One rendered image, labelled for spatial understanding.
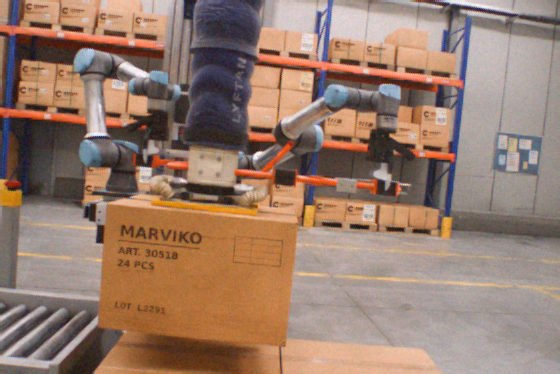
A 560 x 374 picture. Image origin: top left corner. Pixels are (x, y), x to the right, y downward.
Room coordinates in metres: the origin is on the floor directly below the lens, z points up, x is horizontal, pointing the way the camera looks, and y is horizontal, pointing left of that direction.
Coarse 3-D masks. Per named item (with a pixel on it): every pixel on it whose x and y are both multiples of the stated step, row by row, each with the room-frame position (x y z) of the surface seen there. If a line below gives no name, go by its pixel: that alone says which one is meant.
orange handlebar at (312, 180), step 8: (160, 160) 1.96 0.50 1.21; (168, 160) 1.98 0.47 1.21; (176, 168) 1.69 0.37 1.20; (184, 168) 1.69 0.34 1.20; (248, 176) 1.70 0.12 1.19; (256, 176) 1.69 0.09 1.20; (264, 176) 1.69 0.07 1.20; (304, 176) 1.74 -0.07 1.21; (312, 176) 1.70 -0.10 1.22; (320, 176) 1.72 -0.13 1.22; (312, 184) 1.70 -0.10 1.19; (320, 184) 1.71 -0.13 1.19; (328, 184) 1.70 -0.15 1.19; (336, 184) 1.70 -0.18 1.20; (360, 184) 1.70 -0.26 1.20; (368, 184) 1.70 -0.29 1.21
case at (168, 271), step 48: (144, 240) 1.52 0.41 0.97; (192, 240) 1.52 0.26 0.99; (240, 240) 1.52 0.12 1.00; (288, 240) 1.53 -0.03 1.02; (144, 288) 1.51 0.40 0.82; (192, 288) 1.52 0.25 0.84; (240, 288) 1.52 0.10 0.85; (288, 288) 1.52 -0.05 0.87; (192, 336) 1.52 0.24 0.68; (240, 336) 1.52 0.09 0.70
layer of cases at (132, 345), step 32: (128, 352) 1.66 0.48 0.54; (160, 352) 1.69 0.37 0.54; (192, 352) 1.72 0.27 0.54; (224, 352) 1.75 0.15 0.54; (256, 352) 1.78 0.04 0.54; (288, 352) 1.81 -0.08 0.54; (320, 352) 1.84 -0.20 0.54; (352, 352) 1.86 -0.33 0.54; (384, 352) 1.89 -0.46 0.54; (416, 352) 1.92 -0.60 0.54
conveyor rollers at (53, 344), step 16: (0, 304) 1.97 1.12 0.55; (0, 320) 1.80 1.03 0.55; (32, 320) 1.87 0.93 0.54; (48, 320) 1.85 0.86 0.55; (64, 320) 1.97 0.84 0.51; (80, 320) 1.91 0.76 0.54; (0, 336) 1.65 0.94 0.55; (16, 336) 1.73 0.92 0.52; (32, 336) 1.69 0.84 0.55; (64, 336) 1.75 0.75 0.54; (16, 352) 1.56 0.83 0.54; (48, 352) 1.60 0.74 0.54
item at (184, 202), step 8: (184, 192) 1.62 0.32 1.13; (152, 200) 1.57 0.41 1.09; (160, 200) 1.58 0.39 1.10; (168, 200) 1.59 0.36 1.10; (176, 200) 1.59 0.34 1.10; (184, 200) 1.60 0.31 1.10; (192, 200) 1.63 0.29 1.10; (224, 200) 1.61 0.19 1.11; (184, 208) 1.57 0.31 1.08; (192, 208) 1.57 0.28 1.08; (200, 208) 1.57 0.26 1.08; (208, 208) 1.57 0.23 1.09; (216, 208) 1.57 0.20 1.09; (224, 208) 1.58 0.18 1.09; (232, 208) 1.58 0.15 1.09; (240, 208) 1.58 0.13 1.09; (248, 208) 1.59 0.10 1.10; (256, 208) 1.65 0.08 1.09
